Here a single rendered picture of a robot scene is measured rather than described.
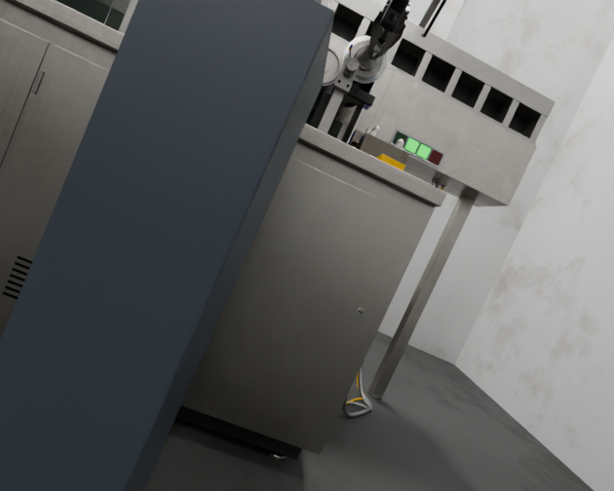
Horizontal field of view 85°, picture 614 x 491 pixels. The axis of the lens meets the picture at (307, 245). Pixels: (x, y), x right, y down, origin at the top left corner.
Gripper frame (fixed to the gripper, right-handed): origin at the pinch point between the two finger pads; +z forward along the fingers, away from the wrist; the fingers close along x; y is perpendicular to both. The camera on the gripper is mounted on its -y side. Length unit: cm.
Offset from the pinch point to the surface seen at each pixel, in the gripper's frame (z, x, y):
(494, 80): 6, -56, 50
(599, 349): 93, -213, 8
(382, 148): 16.5, -15.1, -19.3
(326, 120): 16.1, 5.3, -19.8
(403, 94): 21.2, -21.6, 31.9
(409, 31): 6, -13, 51
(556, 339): 121, -215, 24
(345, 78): 7.4, 5.3, -7.8
